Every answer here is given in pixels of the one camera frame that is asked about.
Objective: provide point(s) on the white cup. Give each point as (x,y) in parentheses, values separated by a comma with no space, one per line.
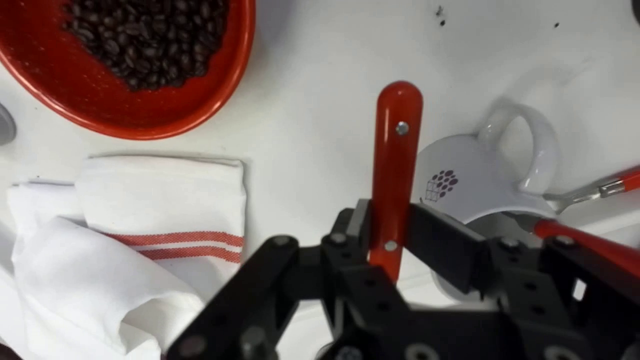
(467,177)

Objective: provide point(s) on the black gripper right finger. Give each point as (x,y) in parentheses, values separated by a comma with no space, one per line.
(453,250)

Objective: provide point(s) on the red bowl of coffee beans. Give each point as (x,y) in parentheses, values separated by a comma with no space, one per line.
(129,68)

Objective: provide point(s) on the red handled spoon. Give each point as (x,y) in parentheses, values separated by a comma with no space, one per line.
(614,184)

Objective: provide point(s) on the white cloth with red stripes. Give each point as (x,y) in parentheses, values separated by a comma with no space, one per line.
(116,262)

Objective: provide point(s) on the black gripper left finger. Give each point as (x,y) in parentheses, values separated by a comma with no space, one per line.
(349,235)

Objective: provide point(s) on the red handled knife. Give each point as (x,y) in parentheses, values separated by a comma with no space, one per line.
(399,116)

